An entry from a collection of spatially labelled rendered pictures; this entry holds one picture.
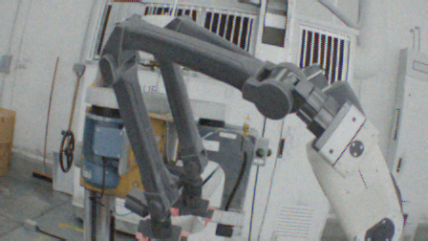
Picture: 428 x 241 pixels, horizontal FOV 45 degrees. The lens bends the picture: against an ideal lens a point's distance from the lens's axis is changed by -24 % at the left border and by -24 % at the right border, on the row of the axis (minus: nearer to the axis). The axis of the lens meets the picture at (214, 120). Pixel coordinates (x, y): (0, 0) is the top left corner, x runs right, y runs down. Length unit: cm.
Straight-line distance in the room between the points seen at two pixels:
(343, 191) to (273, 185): 359
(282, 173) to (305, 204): 34
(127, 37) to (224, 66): 22
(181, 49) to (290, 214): 379
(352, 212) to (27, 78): 581
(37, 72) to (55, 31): 53
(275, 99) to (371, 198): 38
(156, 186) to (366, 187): 52
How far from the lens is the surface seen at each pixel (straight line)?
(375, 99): 625
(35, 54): 685
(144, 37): 131
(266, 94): 119
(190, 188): 197
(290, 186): 495
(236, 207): 220
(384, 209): 146
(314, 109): 119
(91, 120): 208
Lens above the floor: 154
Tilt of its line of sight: 5 degrees down
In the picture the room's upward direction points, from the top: 9 degrees clockwise
